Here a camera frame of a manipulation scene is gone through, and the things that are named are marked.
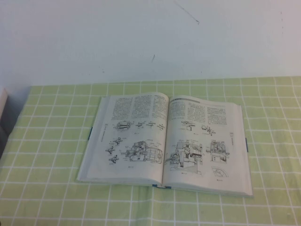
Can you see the green checkered tablecloth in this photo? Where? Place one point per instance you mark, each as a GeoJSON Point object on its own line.
{"type": "Point", "coordinates": [47, 188]}

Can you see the technical book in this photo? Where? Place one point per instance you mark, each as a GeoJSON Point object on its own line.
{"type": "Point", "coordinates": [145, 141]}

